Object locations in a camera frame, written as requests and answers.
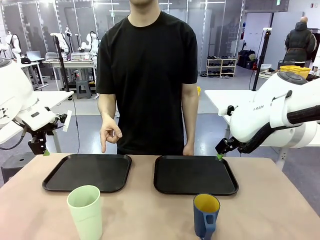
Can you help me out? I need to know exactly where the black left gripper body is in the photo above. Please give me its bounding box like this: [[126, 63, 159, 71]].
[[27, 128, 48, 155]]

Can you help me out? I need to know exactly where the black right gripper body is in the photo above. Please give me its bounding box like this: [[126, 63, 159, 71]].
[[215, 137, 236, 155]]

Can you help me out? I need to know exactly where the blue mug yellow inside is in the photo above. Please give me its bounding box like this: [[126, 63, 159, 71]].
[[192, 193, 221, 240]]

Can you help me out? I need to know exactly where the pale green tumbler cup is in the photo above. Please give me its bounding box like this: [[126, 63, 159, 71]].
[[66, 184, 104, 240]]

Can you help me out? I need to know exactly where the person's left forearm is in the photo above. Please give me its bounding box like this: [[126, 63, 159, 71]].
[[181, 99, 198, 147]]

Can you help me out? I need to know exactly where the person's right forearm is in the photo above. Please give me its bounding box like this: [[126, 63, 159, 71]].
[[97, 99, 118, 123]]

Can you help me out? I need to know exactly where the person's left hand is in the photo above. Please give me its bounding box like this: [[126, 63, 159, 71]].
[[182, 144, 195, 156]]

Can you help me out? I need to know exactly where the person's right hand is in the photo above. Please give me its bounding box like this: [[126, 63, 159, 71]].
[[99, 117, 123, 154]]

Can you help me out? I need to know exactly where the black plastic stool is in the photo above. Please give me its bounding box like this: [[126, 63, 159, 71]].
[[1, 151, 36, 185]]

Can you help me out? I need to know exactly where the black plastic tray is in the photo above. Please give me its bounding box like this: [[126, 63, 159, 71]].
[[41, 153, 133, 194], [153, 154, 240, 196]]

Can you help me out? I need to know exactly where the grey step stool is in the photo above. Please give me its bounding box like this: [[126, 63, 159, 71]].
[[75, 79, 93, 100]]

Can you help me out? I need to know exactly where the wooden shoe rack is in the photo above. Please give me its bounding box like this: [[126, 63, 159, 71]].
[[206, 57, 238, 78]]

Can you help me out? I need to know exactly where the black tripod stand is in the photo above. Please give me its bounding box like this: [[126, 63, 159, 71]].
[[49, 32, 71, 93], [251, 27, 273, 92]]

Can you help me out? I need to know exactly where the grey workbench table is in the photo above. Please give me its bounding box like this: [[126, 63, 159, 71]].
[[42, 58, 97, 91]]

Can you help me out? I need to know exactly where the open grey laptop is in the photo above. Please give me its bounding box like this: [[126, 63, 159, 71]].
[[26, 50, 45, 62]]

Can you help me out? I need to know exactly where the clear plastic box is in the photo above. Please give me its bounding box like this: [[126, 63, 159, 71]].
[[46, 51, 66, 61], [70, 52, 93, 62]]

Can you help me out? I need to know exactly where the yellow plastic bin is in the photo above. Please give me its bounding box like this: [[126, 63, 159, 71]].
[[279, 65, 312, 78]]

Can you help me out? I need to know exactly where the person in black t-shirt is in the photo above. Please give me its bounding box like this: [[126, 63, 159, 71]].
[[95, 0, 199, 156]]

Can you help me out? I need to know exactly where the person in dark jacket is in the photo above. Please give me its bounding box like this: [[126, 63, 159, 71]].
[[284, 16, 318, 68]]

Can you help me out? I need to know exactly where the grey left arm cable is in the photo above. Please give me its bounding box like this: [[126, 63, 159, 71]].
[[0, 119, 29, 151]]

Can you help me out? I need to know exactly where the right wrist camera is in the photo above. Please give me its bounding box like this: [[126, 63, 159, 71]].
[[217, 104, 236, 117]]

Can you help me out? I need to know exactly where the thin black hanging cable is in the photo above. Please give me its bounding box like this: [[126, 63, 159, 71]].
[[67, 96, 81, 154]]

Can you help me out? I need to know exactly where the black braided cable sleeve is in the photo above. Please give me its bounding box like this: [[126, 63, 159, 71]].
[[238, 106, 320, 155]]

